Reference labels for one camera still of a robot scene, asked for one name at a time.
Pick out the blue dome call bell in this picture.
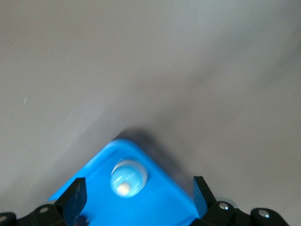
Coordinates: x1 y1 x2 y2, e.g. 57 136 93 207
110 160 148 198

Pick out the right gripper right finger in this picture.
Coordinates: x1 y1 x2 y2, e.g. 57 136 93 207
191 176 289 226

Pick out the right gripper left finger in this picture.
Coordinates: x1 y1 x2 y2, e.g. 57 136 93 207
0 177 88 226

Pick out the blue plastic tray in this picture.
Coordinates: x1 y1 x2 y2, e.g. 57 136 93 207
48 138 200 226

